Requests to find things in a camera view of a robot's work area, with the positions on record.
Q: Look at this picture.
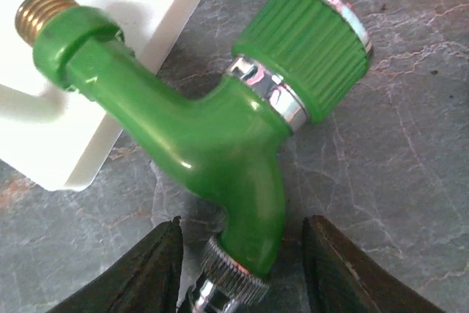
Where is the green plastic water tap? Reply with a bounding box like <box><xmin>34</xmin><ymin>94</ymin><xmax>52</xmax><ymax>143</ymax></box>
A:
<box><xmin>14</xmin><ymin>0</ymin><xmax>374</xmax><ymax>313</ymax></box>

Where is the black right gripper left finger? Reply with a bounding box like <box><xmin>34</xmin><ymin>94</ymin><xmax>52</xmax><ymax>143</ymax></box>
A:
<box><xmin>49</xmin><ymin>217</ymin><xmax>183</xmax><ymax>313</ymax></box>

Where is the white peg base plate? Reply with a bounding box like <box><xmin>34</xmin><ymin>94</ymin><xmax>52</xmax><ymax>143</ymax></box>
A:
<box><xmin>1</xmin><ymin>0</ymin><xmax>200</xmax><ymax>191</ymax></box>

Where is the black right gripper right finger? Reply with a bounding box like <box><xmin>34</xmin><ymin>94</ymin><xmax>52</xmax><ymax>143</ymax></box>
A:
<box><xmin>301</xmin><ymin>215</ymin><xmax>442</xmax><ymax>313</ymax></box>

